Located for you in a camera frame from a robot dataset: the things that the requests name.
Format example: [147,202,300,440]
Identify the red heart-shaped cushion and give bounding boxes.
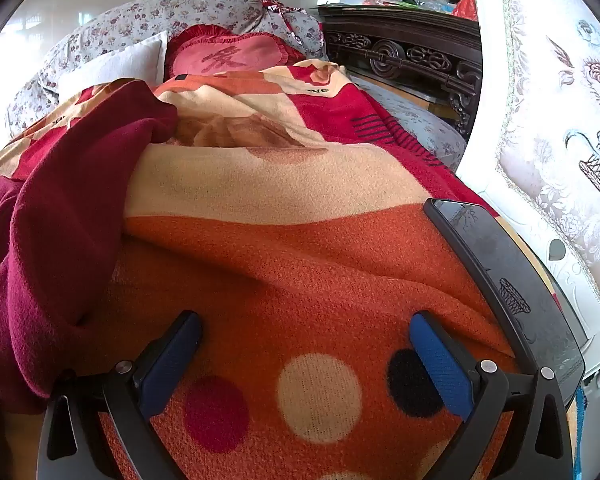
[164,24,306,83]

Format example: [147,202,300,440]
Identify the floral sofa cover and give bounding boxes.
[5,0,468,171]

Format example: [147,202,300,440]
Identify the red patterned cloth bundle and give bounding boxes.
[252,0,311,21]

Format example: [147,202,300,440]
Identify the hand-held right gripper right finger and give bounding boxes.
[411,311,578,480]

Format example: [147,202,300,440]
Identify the orange red cream printed blanket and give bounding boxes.
[0,60,531,480]

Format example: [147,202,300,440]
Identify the maroon fleece garment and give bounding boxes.
[0,79,181,411]

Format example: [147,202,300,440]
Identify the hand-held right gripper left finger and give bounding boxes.
[36,310,203,480]

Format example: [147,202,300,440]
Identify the white pillow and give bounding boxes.
[57,31,170,101]

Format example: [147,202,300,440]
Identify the dark carved wooden cabinet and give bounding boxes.
[320,7,483,138]

